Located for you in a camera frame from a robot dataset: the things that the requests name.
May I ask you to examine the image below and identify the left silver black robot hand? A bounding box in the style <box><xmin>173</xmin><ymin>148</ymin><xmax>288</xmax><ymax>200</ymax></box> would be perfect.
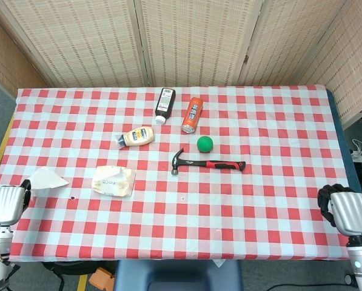
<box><xmin>0</xmin><ymin>178</ymin><xmax>33</xmax><ymax>227</ymax></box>

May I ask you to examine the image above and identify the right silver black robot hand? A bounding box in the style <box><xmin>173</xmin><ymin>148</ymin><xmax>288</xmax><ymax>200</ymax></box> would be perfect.
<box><xmin>317</xmin><ymin>184</ymin><xmax>362</xmax><ymax>237</ymax></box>

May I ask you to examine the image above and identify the white tissue sheet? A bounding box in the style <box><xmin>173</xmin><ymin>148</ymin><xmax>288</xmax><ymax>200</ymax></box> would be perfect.
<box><xmin>27</xmin><ymin>166</ymin><xmax>70</xmax><ymax>191</ymax></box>

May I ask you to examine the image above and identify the red white checkered tablecloth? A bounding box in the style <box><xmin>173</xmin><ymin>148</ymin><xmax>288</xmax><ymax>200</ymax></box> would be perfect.
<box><xmin>0</xmin><ymin>84</ymin><xmax>351</xmax><ymax>262</ymax></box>

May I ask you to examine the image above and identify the orange object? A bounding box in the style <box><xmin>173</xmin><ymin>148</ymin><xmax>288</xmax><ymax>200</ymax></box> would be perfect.
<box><xmin>89</xmin><ymin>266</ymin><xmax>116</xmax><ymax>291</ymax></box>

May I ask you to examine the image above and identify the black red claw hammer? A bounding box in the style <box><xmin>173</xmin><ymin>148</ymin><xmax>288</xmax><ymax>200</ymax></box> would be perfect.
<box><xmin>170</xmin><ymin>147</ymin><xmax>247</xmax><ymax>176</ymax></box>

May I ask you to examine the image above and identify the woven folding screen panel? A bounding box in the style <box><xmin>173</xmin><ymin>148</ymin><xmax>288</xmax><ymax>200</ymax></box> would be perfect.
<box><xmin>0</xmin><ymin>8</ymin><xmax>53</xmax><ymax>98</ymax></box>
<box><xmin>134</xmin><ymin>0</ymin><xmax>263</xmax><ymax>87</ymax></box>
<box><xmin>236</xmin><ymin>0</ymin><xmax>351</xmax><ymax>86</ymax></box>
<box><xmin>0</xmin><ymin>0</ymin><xmax>150</xmax><ymax>89</ymax></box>
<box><xmin>298</xmin><ymin>0</ymin><xmax>362</xmax><ymax>128</ymax></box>

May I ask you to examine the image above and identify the mayonnaise squeeze bottle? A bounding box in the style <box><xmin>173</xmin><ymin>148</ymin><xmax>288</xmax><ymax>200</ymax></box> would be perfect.
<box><xmin>115</xmin><ymin>126</ymin><xmax>156</xmax><ymax>150</ymax></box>

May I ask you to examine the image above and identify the green ball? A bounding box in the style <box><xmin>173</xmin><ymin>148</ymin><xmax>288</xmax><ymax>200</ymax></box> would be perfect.
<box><xmin>196</xmin><ymin>135</ymin><xmax>214</xmax><ymax>153</ymax></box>

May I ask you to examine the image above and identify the blue chair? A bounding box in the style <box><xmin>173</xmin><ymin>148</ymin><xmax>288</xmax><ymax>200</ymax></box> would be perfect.
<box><xmin>113</xmin><ymin>259</ymin><xmax>242</xmax><ymax>291</ymax></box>

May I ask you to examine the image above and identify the orange drink can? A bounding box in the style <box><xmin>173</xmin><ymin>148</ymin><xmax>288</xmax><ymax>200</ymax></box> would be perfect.
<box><xmin>181</xmin><ymin>96</ymin><xmax>204</xmax><ymax>134</ymax></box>

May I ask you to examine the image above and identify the dark brown bottle white cap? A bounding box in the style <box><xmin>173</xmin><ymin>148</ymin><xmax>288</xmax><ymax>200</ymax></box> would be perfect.
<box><xmin>155</xmin><ymin>87</ymin><xmax>176</xmax><ymax>124</ymax></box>

